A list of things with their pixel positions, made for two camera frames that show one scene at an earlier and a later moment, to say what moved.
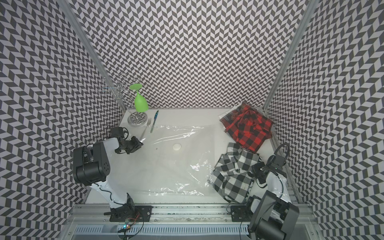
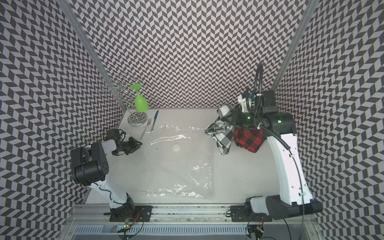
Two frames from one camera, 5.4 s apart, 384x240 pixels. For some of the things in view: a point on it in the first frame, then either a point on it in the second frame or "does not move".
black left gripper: (136, 146) does not move
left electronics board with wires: (126, 226) does not move
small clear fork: (148, 123) does not move
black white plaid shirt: (232, 173) -> (222, 129)
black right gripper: (255, 168) -> (237, 115)
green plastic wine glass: (141, 104) does not move
